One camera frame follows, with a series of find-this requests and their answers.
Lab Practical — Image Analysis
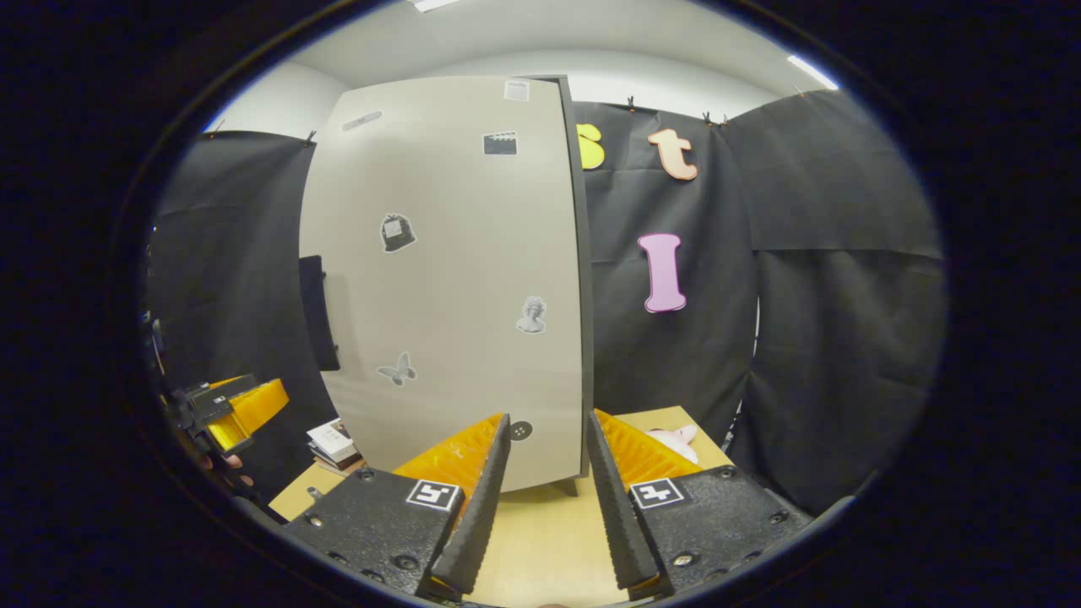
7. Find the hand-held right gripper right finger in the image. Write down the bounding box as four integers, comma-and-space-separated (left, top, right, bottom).
586, 408, 818, 597

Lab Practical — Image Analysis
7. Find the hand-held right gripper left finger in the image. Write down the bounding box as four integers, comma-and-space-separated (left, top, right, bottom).
281, 412, 513, 599

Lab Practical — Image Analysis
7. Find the black cabinet door handle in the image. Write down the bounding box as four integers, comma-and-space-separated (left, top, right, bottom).
298, 255, 342, 372

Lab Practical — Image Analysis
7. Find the light grey cabinet door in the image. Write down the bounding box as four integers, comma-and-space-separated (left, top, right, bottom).
298, 76, 585, 495

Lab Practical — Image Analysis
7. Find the white book with dark picture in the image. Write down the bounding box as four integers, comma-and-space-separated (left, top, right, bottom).
306, 418, 356, 454

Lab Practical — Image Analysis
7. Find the pink green plush toy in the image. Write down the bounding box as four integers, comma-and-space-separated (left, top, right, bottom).
646, 424, 701, 464

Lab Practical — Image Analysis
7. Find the black backdrop cloth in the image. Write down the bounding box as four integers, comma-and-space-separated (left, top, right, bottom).
144, 89, 948, 516

